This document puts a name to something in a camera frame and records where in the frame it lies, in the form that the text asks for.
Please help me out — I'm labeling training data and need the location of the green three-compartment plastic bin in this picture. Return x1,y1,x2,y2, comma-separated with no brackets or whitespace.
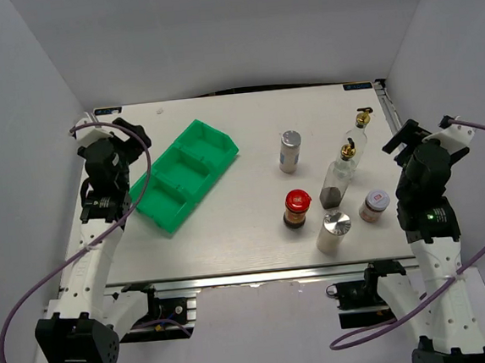
130,119,239,234

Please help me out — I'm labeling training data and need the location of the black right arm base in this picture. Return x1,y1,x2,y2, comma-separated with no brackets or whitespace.
326,259,420,330

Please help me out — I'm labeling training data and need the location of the white lid spice jar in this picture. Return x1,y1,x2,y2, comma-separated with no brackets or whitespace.
359,189,390,223

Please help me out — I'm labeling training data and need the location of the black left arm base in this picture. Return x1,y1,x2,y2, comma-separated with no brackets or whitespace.
113,283,195,344

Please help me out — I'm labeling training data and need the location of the blue logo sticker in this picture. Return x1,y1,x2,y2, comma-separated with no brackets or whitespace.
342,81,373,91
94,107,123,117

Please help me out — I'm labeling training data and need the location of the left blue logo sticker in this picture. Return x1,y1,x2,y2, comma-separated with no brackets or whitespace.
94,107,123,117

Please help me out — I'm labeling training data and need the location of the white shaker silver lid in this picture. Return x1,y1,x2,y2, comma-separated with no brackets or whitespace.
316,210,352,255

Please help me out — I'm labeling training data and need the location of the aluminium table frame rail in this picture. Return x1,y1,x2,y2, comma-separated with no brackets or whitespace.
372,79,403,135

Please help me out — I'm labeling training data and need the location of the glass bottle with dark sauce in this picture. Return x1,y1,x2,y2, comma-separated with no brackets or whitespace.
319,137,356,210

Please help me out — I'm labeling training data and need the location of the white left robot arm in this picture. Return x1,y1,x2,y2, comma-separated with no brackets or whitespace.
35,118,162,363

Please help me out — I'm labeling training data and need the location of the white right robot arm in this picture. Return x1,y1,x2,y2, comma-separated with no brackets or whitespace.
383,116,485,363

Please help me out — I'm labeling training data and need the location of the right blue logo sticker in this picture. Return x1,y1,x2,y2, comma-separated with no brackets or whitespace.
342,81,373,91

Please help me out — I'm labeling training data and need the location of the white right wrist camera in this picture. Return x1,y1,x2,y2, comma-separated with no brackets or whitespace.
422,115,476,156

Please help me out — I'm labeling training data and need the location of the clear glass bottle gold spout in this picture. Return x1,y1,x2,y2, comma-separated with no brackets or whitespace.
340,107,373,167

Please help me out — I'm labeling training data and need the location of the white shaker blue label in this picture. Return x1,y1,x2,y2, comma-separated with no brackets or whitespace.
279,129,301,174

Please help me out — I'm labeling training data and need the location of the red cap sauce bottle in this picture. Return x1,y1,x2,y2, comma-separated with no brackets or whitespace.
283,190,312,229

